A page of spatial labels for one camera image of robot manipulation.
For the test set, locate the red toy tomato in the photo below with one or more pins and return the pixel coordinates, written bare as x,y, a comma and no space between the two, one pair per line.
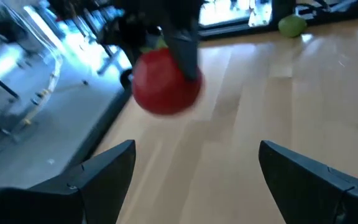
160,87

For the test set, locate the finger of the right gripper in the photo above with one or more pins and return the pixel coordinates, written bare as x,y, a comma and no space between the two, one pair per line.
132,40
185,53

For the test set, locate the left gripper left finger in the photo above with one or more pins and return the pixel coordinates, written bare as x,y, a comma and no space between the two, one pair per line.
98,186

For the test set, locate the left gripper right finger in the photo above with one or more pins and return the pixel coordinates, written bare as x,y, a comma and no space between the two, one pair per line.
306,193

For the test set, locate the green toy lime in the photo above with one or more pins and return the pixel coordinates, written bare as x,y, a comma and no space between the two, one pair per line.
292,26

